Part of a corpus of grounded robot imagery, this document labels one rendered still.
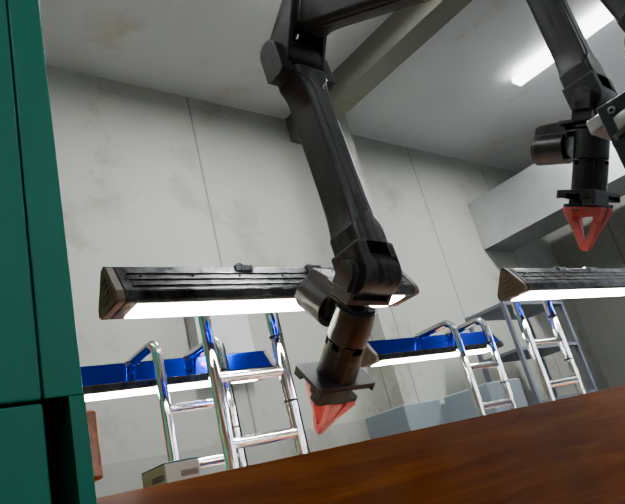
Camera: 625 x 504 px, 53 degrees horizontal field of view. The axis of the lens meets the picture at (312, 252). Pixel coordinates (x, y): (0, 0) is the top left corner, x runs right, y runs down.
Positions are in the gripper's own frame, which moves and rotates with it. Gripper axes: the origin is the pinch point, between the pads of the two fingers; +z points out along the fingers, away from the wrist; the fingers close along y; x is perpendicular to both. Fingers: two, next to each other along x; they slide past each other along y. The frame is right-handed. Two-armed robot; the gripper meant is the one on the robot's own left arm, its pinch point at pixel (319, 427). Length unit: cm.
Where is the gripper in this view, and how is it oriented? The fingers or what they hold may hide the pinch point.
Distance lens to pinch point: 95.1
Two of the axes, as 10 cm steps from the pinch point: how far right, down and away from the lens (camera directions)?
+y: -8.1, -0.2, -5.9
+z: -2.5, 9.2, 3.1
